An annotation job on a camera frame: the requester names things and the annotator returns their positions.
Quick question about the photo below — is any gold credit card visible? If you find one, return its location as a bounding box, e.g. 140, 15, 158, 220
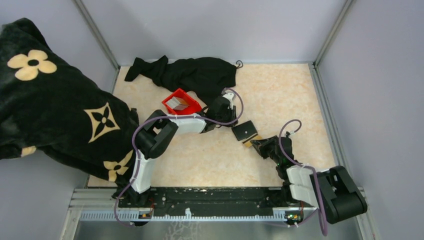
242, 133, 263, 148

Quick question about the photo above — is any black cloth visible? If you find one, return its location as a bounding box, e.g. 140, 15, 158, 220
124, 55, 238, 106

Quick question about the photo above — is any black floral blanket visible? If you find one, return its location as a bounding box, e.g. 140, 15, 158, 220
0, 18, 139, 184

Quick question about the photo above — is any black leather card holder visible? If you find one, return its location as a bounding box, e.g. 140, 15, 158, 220
231, 120, 258, 144

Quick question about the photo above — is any stack of silver cards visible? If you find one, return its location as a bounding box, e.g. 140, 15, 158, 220
165, 96, 189, 111

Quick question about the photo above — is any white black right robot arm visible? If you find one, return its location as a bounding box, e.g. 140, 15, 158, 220
250, 135, 368, 224

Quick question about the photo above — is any red plastic bin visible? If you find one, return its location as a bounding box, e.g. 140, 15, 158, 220
161, 88, 202, 115

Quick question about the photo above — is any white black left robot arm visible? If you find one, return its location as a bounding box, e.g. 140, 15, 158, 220
112, 91, 241, 207

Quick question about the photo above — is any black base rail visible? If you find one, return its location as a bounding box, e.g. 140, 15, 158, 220
112, 187, 309, 217

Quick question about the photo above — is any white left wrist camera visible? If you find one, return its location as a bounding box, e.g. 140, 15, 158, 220
222, 91, 236, 110

